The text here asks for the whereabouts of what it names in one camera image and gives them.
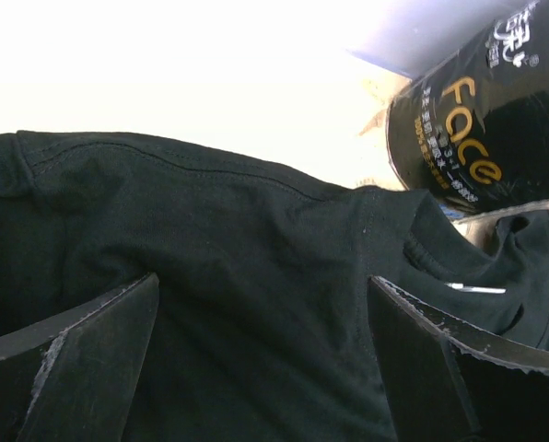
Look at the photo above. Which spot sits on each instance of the black floral t-shirt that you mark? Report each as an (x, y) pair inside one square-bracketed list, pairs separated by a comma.
[(262, 331)]

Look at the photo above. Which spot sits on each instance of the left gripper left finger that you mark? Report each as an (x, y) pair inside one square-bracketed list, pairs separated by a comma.
[(72, 377)]

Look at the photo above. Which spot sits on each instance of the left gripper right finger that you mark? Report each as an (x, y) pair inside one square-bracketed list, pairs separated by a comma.
[(448, 380)]

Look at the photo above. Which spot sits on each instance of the black wrapped paper roll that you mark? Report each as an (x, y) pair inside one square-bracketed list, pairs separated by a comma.
[(474, 131)]

